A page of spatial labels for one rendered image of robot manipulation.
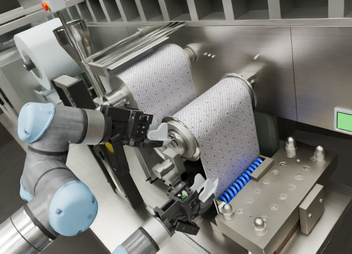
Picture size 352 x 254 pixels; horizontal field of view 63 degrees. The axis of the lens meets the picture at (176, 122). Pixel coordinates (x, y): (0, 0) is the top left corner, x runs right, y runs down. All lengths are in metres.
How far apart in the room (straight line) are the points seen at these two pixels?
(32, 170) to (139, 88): 0.43
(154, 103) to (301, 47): 0.46
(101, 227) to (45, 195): 0.69
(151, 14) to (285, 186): 0.84
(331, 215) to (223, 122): 0.44
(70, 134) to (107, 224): 0.64
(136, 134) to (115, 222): 0.55
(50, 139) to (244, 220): 0.54
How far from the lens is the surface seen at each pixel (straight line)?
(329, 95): 0.86
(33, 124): 0.57
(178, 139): 0.75
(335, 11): 0.77
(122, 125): 0.66
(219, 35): 0.97
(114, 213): 1.20
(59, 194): 0.49
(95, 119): 0.61
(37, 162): 0.60
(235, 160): 0.91
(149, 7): 1.27
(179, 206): 0.77
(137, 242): 0.74
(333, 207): 1.04
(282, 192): 0.90
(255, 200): 0.88
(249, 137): 0.93
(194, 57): 1.09
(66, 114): 0.59
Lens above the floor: 1.70
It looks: 31 degrees down
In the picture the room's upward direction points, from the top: 19 degrees counter-clockwise
